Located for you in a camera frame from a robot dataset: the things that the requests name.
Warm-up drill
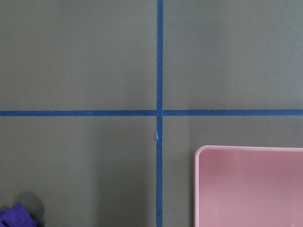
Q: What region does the purple cloth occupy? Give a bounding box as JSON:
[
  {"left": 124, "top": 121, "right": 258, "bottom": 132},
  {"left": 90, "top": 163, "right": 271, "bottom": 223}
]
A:
[{"left": 0, "top": 203, "right": 38, "bottom": 227}]

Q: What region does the pink plastic bin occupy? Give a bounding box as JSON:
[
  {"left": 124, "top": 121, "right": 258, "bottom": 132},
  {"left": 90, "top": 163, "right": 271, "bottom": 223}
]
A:
[{"left": 194, "top": 146, "right": 303, "bottom": 227}]

